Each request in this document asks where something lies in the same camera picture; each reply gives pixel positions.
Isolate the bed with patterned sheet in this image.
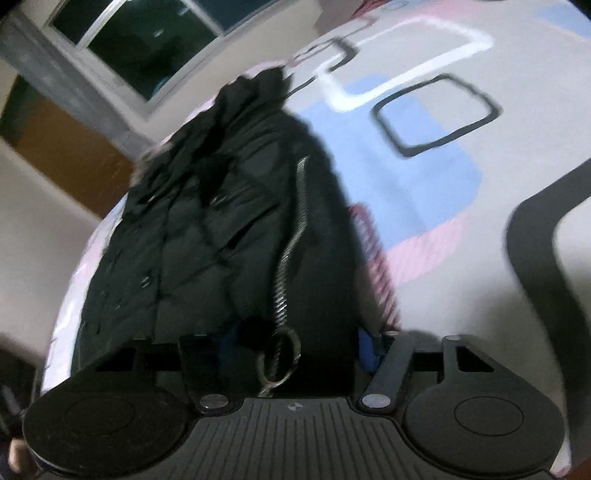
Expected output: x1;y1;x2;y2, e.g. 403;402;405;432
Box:
41;0;591;477

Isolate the brown wooden door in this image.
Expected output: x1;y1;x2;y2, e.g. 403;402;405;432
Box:
0;74;136;219

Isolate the black padded coat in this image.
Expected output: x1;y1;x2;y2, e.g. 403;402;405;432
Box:
76;67;366;398

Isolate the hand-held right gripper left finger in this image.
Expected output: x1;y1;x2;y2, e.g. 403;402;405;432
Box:
95;333;245;412

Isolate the grey curtain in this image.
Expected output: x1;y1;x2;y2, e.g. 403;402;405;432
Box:
0;11;163;155

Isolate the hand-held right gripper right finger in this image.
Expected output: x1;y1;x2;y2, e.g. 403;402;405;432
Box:
358;329;500;411

